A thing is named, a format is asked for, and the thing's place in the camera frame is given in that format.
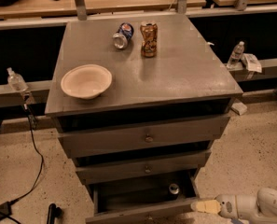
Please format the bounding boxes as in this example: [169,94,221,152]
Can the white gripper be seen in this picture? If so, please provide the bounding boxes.
[191,194,258,219]

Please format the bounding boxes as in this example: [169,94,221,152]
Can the silver blue redbull can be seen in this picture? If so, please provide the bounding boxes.
[168,183,180,200]

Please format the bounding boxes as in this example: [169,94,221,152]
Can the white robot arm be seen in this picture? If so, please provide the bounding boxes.
[191,188,277,224]

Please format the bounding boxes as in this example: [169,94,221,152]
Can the grey middle drawer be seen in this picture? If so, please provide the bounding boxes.
[76,150,211,185]

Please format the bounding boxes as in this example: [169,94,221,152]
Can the grey open bottom drawer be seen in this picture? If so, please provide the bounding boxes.
[86,171,200,224]

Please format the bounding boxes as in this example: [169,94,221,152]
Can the grey top drawer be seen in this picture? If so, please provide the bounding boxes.
[59,115,229,158]

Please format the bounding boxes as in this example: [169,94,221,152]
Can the grey wooden drawer cabinet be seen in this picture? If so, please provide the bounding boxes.
[44,13,244,224]

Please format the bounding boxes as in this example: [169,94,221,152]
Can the crushed gold brown can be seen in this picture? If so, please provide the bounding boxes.
[140,21,158,58]

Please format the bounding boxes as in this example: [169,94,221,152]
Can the blue pepsi can lying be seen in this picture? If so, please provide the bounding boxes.
[112,22,134,49]

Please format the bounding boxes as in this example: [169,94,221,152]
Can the blue tape strips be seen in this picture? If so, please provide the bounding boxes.
[231,219,243,224]

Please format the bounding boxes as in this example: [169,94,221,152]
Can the small white box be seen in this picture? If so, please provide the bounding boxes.
[231,102,247,116]

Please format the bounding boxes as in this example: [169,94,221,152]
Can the white paper packet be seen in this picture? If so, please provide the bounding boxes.
[241,53,262,73]

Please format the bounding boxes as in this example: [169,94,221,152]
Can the clear plastic water bottle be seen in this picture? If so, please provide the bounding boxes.
[227,41,244,68]

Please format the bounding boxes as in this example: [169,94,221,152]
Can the white paper bowl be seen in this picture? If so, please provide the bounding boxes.
[61,64,112,99]

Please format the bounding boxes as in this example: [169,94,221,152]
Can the clear sanitizer pump bottle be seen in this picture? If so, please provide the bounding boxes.
[7,67,28,92]

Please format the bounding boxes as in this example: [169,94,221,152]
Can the black cylindrical handle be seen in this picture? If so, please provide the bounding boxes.
[47,203,62,224]

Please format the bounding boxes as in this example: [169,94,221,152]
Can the black power cable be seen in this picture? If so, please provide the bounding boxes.
[8,103,45,205]

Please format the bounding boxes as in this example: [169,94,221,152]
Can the grey metal post left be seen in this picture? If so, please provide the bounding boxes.
[75,0,87,21]

